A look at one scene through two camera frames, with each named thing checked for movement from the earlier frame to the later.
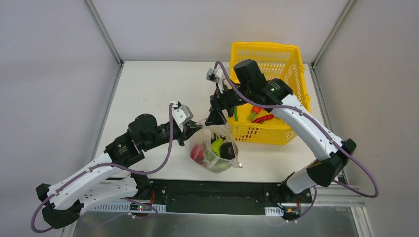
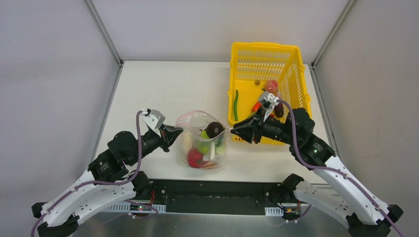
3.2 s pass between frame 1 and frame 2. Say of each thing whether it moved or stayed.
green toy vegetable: moved
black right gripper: moved
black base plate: stayed
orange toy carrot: stayed
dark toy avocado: moved
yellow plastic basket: stayed
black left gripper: moved
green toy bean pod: stayed
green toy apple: moved
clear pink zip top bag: moved
